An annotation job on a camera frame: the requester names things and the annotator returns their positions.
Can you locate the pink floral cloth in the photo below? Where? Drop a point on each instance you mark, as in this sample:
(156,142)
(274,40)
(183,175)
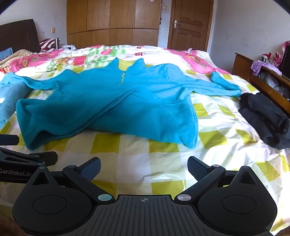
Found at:
(279,55)

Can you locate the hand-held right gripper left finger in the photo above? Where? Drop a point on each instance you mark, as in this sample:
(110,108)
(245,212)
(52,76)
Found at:
(91,169)

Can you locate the wooden door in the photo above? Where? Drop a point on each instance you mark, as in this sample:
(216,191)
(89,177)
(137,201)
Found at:
(190,25)

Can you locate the white cloth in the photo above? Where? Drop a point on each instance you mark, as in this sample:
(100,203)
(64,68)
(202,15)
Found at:
(68,47)

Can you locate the silver metal bottle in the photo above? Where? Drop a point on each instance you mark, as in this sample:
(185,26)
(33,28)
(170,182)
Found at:
(56,43)

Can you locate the dark wooden headboard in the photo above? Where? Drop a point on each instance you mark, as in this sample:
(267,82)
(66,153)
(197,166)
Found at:
(20,36)

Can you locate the pink printed quilt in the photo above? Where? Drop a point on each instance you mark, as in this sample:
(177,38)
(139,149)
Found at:
(74,59)

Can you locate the wooden cabinet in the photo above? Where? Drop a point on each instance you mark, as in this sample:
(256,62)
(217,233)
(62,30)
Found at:
(244,68)

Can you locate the red white toy figure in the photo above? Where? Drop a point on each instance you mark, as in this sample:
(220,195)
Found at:
(267,57)

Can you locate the light blue fleece cloth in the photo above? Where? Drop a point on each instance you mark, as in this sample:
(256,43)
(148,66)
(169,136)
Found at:
(11,102)

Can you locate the red white striped pillow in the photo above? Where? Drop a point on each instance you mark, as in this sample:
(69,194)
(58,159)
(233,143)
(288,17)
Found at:
(47,44)

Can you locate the black television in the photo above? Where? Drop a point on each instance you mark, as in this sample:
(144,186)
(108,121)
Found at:
(286,59)

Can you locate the teal fleece jacket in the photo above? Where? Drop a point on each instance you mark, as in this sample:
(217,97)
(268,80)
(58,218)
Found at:
(113,102)

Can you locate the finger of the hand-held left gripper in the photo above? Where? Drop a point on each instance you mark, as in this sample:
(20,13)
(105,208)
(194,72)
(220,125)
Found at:
(9,140)
(34,157)

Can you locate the folded black clothes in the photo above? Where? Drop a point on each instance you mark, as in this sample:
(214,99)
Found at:
(265,120)

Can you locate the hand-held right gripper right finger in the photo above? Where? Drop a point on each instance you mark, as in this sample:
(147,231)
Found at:
(197,168)

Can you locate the blue pillow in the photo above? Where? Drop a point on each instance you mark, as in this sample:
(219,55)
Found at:
(5,53)

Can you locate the wooden wardrobe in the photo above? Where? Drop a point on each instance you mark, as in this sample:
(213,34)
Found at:
(113,22)

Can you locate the purple patterned cloth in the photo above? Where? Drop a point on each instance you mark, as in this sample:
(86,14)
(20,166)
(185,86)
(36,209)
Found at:
(258,66)

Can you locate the clear plastic bags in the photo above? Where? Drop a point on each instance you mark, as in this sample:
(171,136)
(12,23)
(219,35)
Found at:
(273,82)

